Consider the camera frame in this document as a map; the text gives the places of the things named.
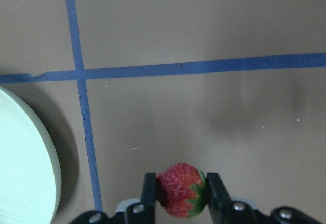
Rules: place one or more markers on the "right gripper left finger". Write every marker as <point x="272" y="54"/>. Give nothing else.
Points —
<point x="133" y="210"/>

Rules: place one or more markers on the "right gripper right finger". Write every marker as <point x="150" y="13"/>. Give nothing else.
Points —
<point x="225" y="209"/>

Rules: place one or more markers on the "red strawberry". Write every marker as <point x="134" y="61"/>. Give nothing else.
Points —
<point x="180" y="189"/>

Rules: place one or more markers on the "pale green plate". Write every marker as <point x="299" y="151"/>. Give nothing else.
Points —
<point x="30" y="169"/>

